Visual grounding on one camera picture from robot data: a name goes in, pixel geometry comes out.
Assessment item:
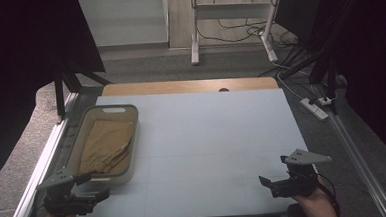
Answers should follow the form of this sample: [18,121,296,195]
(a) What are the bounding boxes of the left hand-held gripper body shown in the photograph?
[35,165,100,217]

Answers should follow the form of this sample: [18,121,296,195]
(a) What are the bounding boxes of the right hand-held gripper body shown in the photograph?
[267,146,335,200]

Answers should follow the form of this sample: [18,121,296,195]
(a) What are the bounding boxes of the brown pants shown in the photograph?
[75,118,136,178]

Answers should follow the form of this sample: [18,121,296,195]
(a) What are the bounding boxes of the white basket with grey rim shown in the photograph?
[62,102,143,190]

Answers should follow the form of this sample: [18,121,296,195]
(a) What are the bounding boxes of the person's right hand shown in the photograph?
[290,176,340,217]

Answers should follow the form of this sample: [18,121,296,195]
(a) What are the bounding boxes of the white power strip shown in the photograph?
[299,96,330,123]

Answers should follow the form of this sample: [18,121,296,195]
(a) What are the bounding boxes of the white plug adapter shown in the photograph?
[318,95,333,107]

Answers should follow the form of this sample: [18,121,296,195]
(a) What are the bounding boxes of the light blue table mat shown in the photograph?
[67,85,313,217]

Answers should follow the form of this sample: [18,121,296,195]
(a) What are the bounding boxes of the black metal stand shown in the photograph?
[51,57,115,118]
[277,39,350,119]

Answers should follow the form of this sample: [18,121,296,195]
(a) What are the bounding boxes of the black curtain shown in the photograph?
[0,0,113,193]
[273,0,386,179]

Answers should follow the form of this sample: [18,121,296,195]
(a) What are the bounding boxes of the wooden table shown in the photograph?
[101,75,280,99]

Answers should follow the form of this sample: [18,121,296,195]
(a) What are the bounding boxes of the white cabinet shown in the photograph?
[77,0,172,49]

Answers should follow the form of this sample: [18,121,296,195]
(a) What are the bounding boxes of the aluminium rail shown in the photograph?
[313,80,386,217]
[0,91,87,217]

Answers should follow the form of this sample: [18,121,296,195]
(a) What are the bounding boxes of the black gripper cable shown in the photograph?
[317,172,342,217]

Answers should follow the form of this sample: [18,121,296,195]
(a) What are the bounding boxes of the white floor cable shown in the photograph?
[272,60,310,102]

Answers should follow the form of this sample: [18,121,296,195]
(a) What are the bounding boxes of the black floor cable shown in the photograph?
[193,0,299,53]

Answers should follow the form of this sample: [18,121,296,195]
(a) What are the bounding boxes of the white desk frame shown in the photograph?
[187,0,287,69]

